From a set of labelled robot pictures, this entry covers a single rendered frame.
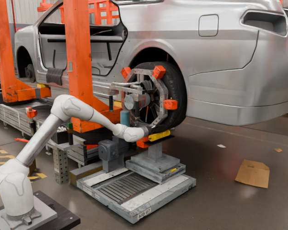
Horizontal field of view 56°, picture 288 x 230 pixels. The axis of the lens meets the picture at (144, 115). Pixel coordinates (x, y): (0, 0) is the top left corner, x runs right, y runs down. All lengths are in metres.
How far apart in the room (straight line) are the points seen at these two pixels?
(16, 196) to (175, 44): 1.60
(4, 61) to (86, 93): 1.94
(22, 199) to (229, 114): 1.49
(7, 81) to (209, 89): 3.01
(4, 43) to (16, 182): 2.85
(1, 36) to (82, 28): 1.93
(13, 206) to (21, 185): 0.12
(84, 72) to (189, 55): 0.97
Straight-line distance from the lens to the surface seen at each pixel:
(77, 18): 2.54
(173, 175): 2.65
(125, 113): 2.46
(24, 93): 4.42
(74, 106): 1.77
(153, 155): 2.71
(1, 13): 4.32
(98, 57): 5.10
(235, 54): 2.04
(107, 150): 2.64
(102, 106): 2.75
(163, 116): 2.29
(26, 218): 1.81
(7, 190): 1.74
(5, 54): 4.30
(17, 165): 1.90
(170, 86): 2.30
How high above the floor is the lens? 1.34
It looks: 15 degrees down
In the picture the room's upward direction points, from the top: straight up
